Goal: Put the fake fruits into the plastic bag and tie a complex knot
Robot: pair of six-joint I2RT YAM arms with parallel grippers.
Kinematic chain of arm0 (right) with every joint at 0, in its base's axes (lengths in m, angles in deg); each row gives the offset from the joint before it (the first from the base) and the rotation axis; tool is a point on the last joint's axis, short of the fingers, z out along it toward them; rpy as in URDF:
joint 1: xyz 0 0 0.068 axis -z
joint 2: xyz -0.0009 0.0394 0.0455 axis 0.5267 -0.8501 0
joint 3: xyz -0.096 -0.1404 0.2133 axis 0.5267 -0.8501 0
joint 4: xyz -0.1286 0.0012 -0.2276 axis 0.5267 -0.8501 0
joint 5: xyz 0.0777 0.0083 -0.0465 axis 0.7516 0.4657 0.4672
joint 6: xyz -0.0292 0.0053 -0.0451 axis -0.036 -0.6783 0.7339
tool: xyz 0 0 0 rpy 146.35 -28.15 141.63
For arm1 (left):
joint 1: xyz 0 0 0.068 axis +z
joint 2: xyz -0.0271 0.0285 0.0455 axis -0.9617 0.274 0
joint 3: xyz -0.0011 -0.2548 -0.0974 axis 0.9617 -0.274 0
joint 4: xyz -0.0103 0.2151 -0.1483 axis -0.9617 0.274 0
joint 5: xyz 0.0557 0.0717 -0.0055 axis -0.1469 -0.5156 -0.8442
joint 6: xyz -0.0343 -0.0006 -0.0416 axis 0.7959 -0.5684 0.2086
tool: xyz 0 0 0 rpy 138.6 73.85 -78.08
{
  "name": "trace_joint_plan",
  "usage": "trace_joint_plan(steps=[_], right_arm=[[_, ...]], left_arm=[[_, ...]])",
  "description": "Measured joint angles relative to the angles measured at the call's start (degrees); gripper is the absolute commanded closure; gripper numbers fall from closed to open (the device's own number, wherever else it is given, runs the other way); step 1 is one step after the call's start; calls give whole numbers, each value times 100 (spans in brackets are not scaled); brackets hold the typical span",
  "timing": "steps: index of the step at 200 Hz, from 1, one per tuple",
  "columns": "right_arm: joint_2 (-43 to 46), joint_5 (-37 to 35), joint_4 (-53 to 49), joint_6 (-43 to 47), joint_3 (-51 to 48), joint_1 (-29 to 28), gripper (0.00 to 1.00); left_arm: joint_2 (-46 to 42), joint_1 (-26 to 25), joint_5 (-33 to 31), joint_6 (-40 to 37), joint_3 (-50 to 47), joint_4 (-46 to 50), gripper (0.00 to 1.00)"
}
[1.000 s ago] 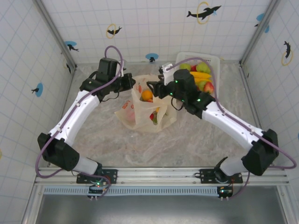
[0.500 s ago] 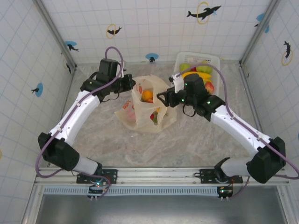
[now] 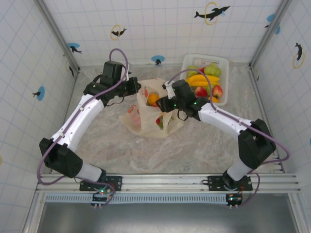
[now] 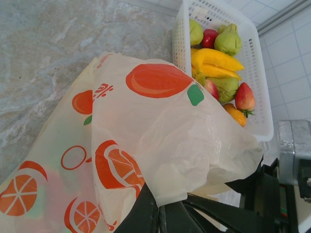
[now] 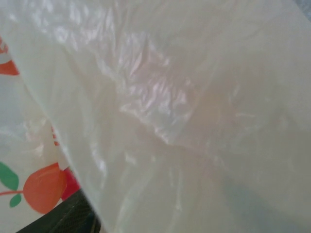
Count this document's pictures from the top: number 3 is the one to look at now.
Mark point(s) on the fake orange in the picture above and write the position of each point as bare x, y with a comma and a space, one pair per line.
153, 98
214, 99

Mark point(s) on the red fake strawberry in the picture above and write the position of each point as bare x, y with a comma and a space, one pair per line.
160, 121
201, 91
201, 70
217, 91

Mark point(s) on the red fake dragon fruit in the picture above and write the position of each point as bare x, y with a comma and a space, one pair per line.
136, 120

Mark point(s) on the cream orange-print plastic bag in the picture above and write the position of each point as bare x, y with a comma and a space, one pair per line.
145, 131

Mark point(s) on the white plastic basket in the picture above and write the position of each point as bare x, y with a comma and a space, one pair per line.
209, 58

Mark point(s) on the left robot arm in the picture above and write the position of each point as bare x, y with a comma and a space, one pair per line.
77, 119

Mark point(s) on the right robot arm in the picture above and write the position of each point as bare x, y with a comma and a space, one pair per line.
255, 145

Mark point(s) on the yellow fake banana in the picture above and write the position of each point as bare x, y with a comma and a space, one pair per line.
198, 84

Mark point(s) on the small green fake fruit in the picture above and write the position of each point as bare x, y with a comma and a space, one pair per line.
210, 88

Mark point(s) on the green fake pear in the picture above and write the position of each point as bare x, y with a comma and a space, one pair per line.
192, 69

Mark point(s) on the orange yellow fake mango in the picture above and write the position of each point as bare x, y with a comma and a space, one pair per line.
214, 79

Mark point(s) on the green fake custard apple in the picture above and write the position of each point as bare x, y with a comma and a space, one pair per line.
213, 70

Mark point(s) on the blue circle penguin sticker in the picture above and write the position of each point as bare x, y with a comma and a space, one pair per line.
158, 58

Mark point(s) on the marbled plastic table cover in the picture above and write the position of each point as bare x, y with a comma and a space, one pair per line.
165, 150

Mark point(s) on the blue circle seal sticker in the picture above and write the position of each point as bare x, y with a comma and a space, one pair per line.
271, 17
73, 45
41, 93

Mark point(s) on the grey metal panel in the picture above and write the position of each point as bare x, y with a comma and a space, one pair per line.
165, 218

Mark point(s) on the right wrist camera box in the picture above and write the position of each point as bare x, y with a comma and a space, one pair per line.
170, 91

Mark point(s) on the aluminium corner post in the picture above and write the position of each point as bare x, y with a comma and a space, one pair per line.
58, 36
262, 47

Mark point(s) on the aluminium mounting rail frame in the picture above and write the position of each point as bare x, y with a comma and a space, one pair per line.
165, 180

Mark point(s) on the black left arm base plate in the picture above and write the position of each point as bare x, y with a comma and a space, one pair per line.
116, 182

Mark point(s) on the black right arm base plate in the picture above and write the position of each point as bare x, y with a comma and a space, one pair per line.
213, 182

